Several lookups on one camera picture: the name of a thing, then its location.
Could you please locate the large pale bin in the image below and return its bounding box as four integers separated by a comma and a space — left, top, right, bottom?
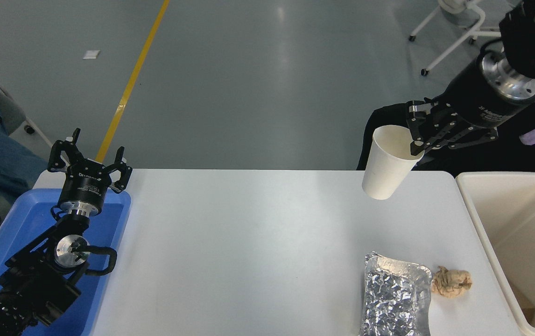
455, 171, 535, 336

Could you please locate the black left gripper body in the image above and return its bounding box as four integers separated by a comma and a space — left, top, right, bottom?
59, 161, 112, 207

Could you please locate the grey rolling chair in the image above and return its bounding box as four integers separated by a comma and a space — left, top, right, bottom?
0, 63, 53, 147

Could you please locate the white paper cup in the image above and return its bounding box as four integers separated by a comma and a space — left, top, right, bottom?
361, 125, 425, 201

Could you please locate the crumpled tan paper ball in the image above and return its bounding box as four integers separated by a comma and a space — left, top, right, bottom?
431, 265, 473, 298

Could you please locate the blue plastic tray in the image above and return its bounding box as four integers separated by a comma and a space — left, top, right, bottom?
0, 188, 132, 336

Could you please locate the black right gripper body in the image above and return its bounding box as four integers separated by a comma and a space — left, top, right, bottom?
440, 58, 535, 129

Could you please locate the crinkled foil tray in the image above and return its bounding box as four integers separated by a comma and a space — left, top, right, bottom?
359, 251, 433, 336

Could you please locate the person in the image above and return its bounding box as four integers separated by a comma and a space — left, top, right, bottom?
0, 26, 49, 206
356, 69, 535, 179

